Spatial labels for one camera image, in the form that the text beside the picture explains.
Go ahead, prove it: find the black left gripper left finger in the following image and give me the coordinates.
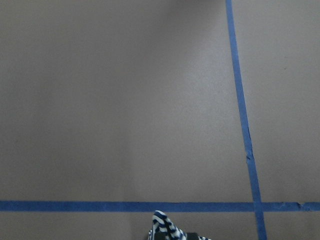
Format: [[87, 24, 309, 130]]
[[154, 232, 167, 240]]

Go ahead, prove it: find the blue white striped polo shirt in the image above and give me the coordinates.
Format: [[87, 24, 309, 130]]
[[147, 210, 209, 240]]

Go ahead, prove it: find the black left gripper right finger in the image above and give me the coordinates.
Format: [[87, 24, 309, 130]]
[[186, 232, 199, 240]]

